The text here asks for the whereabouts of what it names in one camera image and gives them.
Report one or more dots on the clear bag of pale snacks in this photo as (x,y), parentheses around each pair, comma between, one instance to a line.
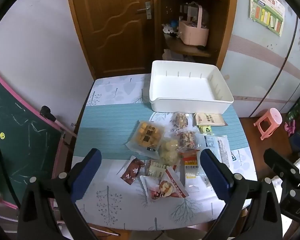
(168,152)

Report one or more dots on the dark red snack packet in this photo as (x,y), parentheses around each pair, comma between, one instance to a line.
(132,171)

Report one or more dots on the wooden corner shelf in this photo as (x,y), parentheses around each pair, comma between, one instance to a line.
(190,50)

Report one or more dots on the white striped snack packet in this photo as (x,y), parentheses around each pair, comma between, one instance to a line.
(155,168)

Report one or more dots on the wardrobe with pink stripes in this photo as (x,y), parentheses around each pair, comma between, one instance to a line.
(265,62)

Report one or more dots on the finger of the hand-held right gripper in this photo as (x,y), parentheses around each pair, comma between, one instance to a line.
(293,192)
(280,163)

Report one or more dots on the green box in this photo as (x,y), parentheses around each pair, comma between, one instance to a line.
(298,107)

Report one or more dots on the toy with blue ball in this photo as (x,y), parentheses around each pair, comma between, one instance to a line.
(171,27)

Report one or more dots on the pink storage basket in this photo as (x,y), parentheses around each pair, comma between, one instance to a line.
(193,33)

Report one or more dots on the pink plastic stool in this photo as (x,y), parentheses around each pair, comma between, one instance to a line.
(268,122)

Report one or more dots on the pink plastic toy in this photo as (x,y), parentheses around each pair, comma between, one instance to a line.
(290,128)

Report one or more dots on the orange label snack packet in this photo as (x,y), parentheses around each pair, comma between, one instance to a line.
(190,166)

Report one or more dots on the yellow cube snack packet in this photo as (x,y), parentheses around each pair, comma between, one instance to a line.
(146,135)

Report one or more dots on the clear nut mix packet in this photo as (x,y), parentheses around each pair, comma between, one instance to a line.
(181,120)

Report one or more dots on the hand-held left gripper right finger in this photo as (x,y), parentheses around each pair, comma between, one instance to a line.
(215,175)

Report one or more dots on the nut mix packet red seal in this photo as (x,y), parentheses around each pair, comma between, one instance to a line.
(187,140)

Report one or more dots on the red and white snack packet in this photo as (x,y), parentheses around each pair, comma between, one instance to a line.
(165,187)

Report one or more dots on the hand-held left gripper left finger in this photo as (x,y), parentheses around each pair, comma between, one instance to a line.
(87,173)

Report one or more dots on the green chalkboard with pink frame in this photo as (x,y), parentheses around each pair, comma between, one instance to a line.
(17,135)

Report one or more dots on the wall poster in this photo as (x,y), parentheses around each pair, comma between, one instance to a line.
(266,8)

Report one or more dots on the teal and white printed tablecloth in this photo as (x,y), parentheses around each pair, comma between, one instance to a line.
(107,135)

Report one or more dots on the clear packet with white print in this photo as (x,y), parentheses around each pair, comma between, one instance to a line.
(216,143)

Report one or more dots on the wooden door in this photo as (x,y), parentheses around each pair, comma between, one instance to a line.
(112,25)

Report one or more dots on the black easel knob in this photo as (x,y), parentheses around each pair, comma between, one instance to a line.
(47,112)

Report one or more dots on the small green snack packet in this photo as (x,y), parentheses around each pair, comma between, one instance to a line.
(205,129)

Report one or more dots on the beige paper snack packet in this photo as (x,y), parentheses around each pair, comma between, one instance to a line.
(210,119)

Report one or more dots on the white plastic bin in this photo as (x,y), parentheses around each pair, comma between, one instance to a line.
(187,90)

